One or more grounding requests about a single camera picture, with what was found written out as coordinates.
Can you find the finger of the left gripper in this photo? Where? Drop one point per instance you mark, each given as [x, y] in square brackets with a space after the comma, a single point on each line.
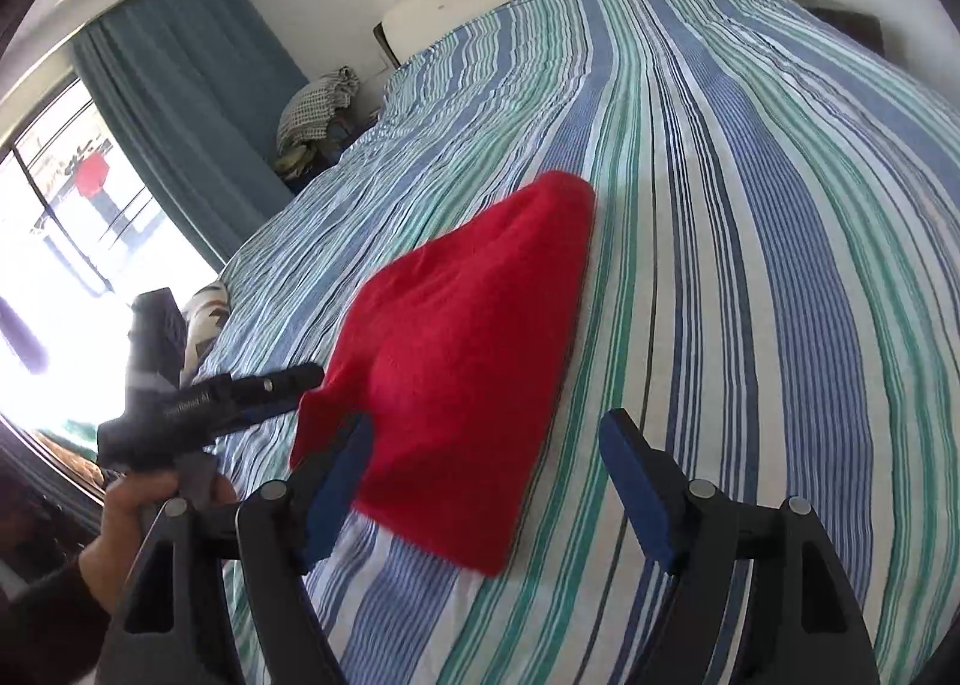
[241, 419]
[281, 388]

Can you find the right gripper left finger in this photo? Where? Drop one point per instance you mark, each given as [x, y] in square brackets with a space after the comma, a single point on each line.
[172, 624]

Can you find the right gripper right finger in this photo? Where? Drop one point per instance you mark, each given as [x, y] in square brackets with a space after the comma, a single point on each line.
[802, 623]

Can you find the red knit sweater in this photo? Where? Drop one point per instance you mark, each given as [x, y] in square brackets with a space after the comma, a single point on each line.
[458, 352]

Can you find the pile of clothes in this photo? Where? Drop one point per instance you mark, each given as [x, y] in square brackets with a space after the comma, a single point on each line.
[315, 125]

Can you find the person's left hand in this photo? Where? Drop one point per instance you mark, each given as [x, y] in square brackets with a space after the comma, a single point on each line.
[106, 563]

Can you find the patterned cushion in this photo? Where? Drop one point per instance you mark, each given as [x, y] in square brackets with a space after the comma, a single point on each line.
[205, 316]

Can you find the window with railing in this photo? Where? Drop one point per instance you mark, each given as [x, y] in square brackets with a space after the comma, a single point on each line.
[82, 237]

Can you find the teal curtain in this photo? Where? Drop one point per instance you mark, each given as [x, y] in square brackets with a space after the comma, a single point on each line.
[192, 91]

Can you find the striped blue green bedspread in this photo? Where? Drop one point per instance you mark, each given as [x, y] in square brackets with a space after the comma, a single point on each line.
[772, 295]

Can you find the dark wooden nightstand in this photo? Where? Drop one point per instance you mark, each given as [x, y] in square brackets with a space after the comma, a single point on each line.
[864, 28]

